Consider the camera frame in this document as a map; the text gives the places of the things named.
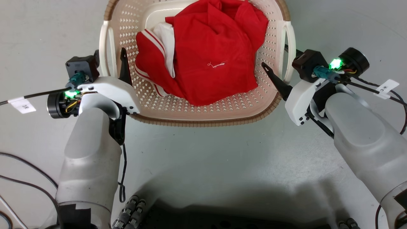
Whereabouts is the thin black arm cable loop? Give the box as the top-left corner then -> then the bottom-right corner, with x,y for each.
118,142 -> 128,203

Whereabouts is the grey floor cable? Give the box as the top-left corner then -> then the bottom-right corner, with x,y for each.
0,195 -> 27,229

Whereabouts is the red garment with white stripes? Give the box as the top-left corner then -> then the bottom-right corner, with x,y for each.
134,0 -> 269,107

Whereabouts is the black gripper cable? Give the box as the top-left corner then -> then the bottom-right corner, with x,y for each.
313,66 -> 407,135
0,73 -> 87,106

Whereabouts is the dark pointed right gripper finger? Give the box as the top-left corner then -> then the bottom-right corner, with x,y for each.
261,62 -> 293,101
284,44 -> 303,59

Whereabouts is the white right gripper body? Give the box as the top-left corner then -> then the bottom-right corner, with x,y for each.
285,79 -> 335,138

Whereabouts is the beige plastic laundry basket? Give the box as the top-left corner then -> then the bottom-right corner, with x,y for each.
99,0 -> 297,128

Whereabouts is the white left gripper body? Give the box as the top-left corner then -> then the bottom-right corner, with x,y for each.
77,77 -> 141,146

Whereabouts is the black floor cable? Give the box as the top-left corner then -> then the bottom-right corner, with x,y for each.
0,152 -> 59,189
0,175 -> 61,223

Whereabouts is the white paper cable label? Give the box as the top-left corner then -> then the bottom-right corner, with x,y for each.
374,79 -> 400,100
8,97 -> 37,114

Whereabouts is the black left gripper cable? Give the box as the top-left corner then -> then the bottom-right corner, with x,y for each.
0,73 -> 87,106

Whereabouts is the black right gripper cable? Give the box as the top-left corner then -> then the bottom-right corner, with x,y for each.
313,66 -> 407,135

